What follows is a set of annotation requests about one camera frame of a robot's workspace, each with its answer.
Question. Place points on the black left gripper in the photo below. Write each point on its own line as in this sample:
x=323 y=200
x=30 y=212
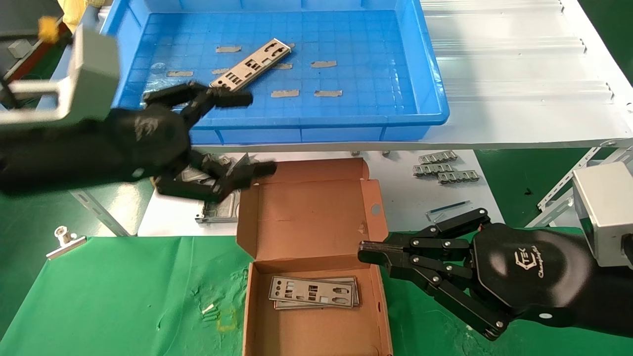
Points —
x=148 y=141

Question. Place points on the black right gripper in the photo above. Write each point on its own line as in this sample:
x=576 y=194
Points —
x=529 y=272

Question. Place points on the silver computer shield plate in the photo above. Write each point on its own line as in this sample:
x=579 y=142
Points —
x=357 y=296
x=299 y=299
x=252 y=64

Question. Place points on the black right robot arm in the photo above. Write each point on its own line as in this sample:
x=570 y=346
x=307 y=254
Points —
x=613 y=296

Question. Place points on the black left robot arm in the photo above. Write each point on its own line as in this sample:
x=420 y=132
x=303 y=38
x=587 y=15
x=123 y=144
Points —
x=49 y=158

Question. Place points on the brown cardboard box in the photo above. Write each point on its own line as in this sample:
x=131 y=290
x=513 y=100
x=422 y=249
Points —
x=311 y=222

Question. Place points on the blue plastic tray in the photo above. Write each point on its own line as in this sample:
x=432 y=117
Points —
x=376 y=49

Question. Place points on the small metal hex key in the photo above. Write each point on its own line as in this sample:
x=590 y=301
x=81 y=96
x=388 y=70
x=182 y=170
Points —
x=450 y=206

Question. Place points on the grey tape strip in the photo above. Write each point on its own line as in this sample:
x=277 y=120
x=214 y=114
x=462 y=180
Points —
x=323 y=64
x=284 y=66
x=285 y=93
x=180 y=73
x=328 y=93
x=228 y=49
x=219 y=71

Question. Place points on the flat square metal plate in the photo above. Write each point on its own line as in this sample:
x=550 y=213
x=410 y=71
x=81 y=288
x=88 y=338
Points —
x=220 y=211

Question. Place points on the green table cloth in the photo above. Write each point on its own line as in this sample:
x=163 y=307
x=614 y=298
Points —
x=148 y=287

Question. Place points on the small white paper scrap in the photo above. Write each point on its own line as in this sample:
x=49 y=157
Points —
x=208 y=307

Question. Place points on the silver binder clip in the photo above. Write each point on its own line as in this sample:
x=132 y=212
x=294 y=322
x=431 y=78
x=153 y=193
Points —
x=67 y=244

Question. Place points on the yellow plastic bag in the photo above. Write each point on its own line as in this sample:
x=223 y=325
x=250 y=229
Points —
x=74 y=7

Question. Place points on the small metal bracket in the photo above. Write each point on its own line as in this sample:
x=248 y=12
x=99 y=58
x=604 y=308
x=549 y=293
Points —
x=225 y=159

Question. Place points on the angled metal bracket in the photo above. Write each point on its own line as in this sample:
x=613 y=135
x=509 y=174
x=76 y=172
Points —
x=243 y=165

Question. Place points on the long ribbed metal bracket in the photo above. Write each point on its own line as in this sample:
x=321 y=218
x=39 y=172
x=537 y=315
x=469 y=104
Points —
x=458 y=176
x=437 y=157
x=432 y=169

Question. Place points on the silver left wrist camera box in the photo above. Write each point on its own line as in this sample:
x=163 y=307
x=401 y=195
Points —
x=96 y=74

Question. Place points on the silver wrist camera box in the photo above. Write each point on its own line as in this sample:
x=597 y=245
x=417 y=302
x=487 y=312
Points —
x=96 y=74
x=603 y=212

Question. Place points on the grey slotted shelf post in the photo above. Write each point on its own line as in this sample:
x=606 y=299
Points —
x=99 y=212
x=564 y=187

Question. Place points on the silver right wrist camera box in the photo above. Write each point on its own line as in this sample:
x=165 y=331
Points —
x=603 y=212

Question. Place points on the white wall socket box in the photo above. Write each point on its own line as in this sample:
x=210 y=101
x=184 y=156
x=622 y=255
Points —
x=20 y=48

